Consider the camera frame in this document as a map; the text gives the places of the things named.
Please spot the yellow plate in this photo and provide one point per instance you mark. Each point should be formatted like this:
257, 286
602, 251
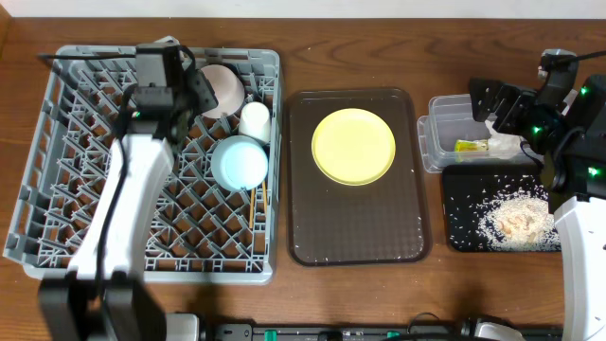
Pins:
353, 147

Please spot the wooden chopstick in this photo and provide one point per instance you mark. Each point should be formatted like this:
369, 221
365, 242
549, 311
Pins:
252, 208
264, 197

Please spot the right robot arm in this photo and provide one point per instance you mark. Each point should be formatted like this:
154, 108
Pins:
572, 144

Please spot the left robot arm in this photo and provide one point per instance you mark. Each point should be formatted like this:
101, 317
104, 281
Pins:
102, 296

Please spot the light blue bowl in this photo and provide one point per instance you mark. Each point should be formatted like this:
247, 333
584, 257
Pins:
239, 163

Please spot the yellow green snack wrapper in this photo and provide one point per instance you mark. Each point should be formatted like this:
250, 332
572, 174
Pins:
463, 146

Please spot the white cup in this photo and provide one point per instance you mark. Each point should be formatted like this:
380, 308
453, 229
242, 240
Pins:
256, 122

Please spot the grey plastic dishwasher rack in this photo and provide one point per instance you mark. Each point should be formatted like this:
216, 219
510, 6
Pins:
199, 231

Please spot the dark brown serving tray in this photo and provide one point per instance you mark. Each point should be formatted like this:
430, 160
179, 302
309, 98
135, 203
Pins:
332, 224

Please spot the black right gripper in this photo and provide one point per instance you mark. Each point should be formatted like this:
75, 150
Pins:
522, 99

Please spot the pink bowl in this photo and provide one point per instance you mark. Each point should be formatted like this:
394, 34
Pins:
228, 90

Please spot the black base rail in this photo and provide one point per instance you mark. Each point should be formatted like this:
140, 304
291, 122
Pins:
424, 326

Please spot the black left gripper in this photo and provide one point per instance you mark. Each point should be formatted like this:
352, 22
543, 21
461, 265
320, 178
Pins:
202, 90

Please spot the black waste tray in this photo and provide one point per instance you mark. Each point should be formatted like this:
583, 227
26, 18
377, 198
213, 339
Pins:
464, 189

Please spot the clear plastic bin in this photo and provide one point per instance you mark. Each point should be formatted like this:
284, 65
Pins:
450, 119

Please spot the leftover rice with nuts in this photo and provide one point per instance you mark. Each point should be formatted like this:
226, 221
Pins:
516, 222

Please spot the white paper napkin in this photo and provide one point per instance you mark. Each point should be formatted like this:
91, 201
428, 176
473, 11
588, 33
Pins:
502, 146

